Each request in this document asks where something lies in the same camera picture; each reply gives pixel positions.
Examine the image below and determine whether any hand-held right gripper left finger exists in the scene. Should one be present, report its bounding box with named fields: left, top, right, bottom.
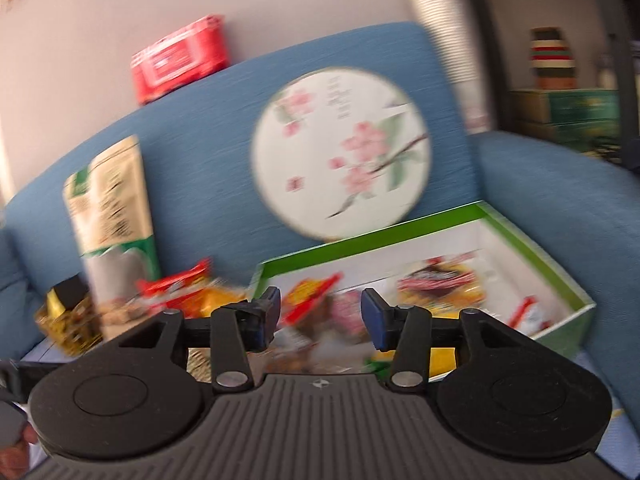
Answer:
left=107, top=286, right=282, bottom=395

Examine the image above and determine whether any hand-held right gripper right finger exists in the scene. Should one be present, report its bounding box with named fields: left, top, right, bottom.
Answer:
left=360, top=288, right=545, bottom=394

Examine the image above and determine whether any pink snack packet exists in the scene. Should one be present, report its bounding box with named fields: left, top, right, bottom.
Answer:
left=327, top=291, right=372, bottom=347

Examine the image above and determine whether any red packet orange print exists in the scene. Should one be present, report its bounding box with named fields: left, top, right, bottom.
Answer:
left=281, top=271, right=345, bottom=327

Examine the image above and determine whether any clear nut packet dark label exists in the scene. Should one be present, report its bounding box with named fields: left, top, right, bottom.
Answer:
left=396, top=259, right=487, bottom=312

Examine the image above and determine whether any green and white cardboard box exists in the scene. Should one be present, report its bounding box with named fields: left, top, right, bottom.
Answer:
left=248, top=200, right=597, bottom=377

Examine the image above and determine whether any red and white snack packet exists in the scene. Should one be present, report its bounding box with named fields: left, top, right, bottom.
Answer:
left=506, top=295, right=547, bottom=335

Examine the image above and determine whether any yellow snack packet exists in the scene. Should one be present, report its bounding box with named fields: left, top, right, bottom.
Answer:
left=192, top=284, right=249, bottom=320

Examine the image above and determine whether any brown wicker basket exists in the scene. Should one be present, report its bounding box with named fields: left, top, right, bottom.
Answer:
left=34, top=290, right=105, bottom=357

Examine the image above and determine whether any red snack packet white label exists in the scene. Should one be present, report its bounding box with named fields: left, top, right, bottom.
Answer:
left=136, top=257, right=214, bottom=312

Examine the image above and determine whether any black and gold small box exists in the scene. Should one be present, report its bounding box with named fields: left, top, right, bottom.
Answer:
left=48, top=274, right=92, bottom=315

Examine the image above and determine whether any blue cushion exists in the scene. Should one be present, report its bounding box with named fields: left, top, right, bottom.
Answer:
left=0, top=227, right=46, bottom=361

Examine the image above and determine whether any tall green beige grain pouch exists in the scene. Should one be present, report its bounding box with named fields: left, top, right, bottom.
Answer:
left=63, top=134, right=163, bottom=343

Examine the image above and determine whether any blue sofa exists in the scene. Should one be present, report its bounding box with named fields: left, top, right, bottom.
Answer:
left=0, top=21, right=640, bottom=413

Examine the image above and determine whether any red wipes pack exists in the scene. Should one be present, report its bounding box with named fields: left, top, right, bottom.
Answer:
left=130, top=13, right=232, bottom=106

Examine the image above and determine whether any stack of green boxes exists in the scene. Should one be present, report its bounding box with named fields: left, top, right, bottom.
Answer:
left=509, top=88, right=622, bottom=153

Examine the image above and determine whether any white curtain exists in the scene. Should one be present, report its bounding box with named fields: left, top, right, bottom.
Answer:
left=397, top=0, right=497, bottom=133

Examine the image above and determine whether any striped vase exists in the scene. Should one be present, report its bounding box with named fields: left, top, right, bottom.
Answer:
left=528, top=26, right=579, bottom=93

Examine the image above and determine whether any black shelf frame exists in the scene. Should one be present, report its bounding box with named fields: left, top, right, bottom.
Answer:
left=459, top=0, right=640, bottom=163

